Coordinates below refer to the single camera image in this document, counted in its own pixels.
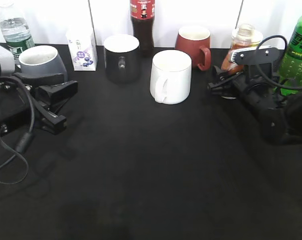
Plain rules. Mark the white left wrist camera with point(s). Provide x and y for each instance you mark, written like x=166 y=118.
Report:
x=7 y=65

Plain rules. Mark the green sprite bottle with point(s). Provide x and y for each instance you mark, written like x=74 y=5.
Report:
x=291 y=65

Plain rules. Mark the black ceramic mug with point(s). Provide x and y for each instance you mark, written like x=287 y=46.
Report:
x=122 y=58

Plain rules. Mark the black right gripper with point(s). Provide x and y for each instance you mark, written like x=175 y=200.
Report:
x=279 y=117

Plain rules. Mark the brown Nescafe coffee bottle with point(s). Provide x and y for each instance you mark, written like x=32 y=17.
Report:
x=244 y=36

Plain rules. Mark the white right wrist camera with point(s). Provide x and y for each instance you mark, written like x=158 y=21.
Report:
x=250 y=56

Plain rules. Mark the cola bottle red label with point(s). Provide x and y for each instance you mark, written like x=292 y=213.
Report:
x=142 y=14

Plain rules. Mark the red ceramic mug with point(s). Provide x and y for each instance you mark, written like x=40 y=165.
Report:
x=195 y=40

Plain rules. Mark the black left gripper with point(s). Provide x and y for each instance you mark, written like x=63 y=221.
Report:
x=50 y=93

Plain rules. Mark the small white milk carton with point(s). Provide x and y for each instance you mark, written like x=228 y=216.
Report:
x=82 y=48

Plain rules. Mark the grey ceramic mug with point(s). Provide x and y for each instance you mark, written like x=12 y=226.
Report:
x=42 y=60

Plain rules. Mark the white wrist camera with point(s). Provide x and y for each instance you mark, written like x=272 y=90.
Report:
x=7 y=65
x=250 y=56

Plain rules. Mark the white ceramic mug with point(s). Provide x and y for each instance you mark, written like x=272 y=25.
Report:
x=170 y=80

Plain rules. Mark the clear water bottle green label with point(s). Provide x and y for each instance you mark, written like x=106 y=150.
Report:
x=15 y=29

